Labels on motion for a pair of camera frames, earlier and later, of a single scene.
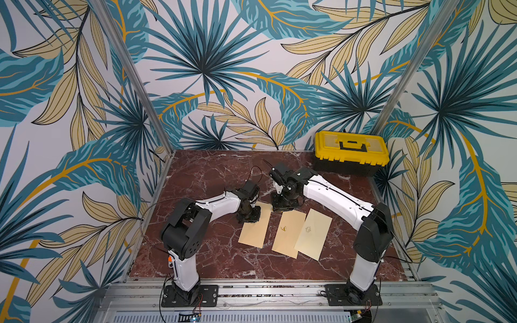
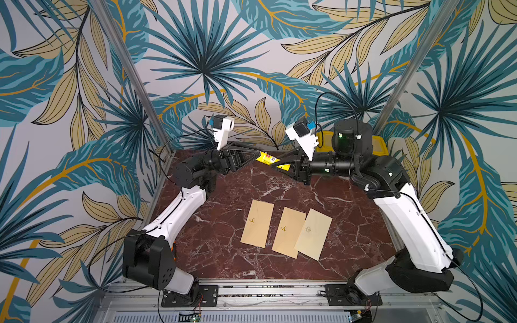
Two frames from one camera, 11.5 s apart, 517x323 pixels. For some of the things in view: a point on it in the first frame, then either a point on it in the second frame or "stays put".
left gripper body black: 251,214 → 223,161
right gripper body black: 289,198 → 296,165
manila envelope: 314,234 stays put
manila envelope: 289,227 stays put
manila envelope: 253,233 stays put
